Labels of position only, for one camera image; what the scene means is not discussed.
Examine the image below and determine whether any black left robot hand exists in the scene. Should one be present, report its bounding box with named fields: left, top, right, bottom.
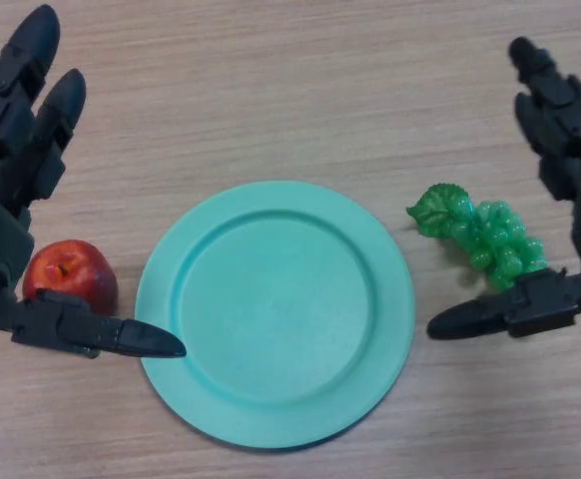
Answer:
left=0, top=3, right=188, bottom=360

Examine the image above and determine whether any green grapes bunch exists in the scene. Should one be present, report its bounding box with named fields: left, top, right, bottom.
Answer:
left=405, top=183, right=547, bottom=293

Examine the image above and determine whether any teal round plate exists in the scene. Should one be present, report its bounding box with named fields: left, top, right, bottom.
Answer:
left=134, top=180, right=415, bottom=440

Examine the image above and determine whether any red apple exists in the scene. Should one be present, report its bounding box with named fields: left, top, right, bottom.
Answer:
left=22, top=239, right=120, bottom=316

